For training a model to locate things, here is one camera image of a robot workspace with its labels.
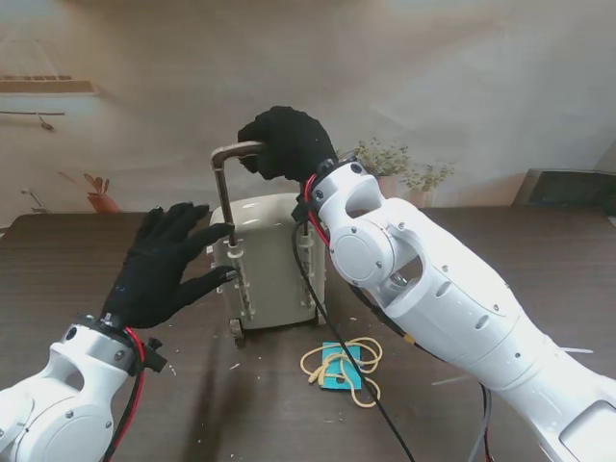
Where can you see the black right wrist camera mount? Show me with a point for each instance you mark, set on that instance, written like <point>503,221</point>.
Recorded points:
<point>299,209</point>

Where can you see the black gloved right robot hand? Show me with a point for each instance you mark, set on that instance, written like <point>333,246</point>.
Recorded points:
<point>293,144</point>

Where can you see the dark framed monitor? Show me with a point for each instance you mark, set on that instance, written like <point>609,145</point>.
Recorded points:
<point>563,190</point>

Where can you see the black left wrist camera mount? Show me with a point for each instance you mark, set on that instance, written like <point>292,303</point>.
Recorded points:
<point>155,358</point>

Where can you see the small beige trolley suitcase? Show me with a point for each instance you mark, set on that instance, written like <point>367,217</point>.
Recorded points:
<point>269,260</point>

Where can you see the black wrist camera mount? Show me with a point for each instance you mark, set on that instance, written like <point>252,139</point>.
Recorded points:
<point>299,209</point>
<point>155,358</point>

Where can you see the teal luggage tag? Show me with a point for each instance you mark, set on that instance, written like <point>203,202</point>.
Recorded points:
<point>332,380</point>

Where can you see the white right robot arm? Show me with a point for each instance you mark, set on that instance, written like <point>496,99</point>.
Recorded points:
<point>457,313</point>

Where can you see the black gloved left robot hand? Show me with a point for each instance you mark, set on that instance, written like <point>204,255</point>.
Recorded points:
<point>154,269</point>

